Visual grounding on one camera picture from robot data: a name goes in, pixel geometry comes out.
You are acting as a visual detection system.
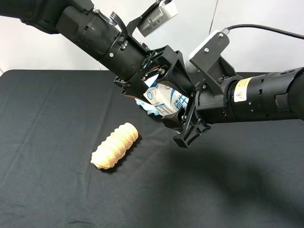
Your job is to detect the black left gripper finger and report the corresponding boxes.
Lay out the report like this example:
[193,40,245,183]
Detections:
[122,80,148,102]
[156,59,195,97]

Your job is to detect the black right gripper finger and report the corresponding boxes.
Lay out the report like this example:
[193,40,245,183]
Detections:
[161,111,186,132]

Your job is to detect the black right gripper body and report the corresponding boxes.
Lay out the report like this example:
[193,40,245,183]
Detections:
[173,78,229,148]

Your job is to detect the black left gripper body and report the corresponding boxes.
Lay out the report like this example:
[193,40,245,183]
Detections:
[114,45,183,89]

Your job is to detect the white blue milk carton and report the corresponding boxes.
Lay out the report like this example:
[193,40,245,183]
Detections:
[144,76,189,116]

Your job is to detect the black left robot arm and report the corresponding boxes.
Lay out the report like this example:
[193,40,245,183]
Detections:
[0,0,195,100]

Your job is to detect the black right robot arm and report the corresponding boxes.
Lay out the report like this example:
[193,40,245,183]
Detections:
[161,67,304,148]

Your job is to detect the light blue bath loofah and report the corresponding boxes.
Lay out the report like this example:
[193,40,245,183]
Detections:
[135,99,160,116]

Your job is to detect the ridged orange bread loaf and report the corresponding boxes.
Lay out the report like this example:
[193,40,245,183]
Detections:
[91,123,139,170]

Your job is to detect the black tablecloth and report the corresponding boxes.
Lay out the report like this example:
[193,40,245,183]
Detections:
[0,70,304,228]

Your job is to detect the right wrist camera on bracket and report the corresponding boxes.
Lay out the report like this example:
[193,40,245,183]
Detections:
[185,28,237,95]

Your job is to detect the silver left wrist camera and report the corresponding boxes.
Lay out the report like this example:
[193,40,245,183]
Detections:
[126,0,178,37]

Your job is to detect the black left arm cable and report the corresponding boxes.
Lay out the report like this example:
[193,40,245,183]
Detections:
[94,8,130,46]

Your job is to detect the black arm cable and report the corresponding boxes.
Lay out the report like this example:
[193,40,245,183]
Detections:
[94,8,130,46]
[222,23,304,40]

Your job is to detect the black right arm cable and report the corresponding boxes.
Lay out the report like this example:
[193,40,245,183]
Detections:
[222,23,304,40]

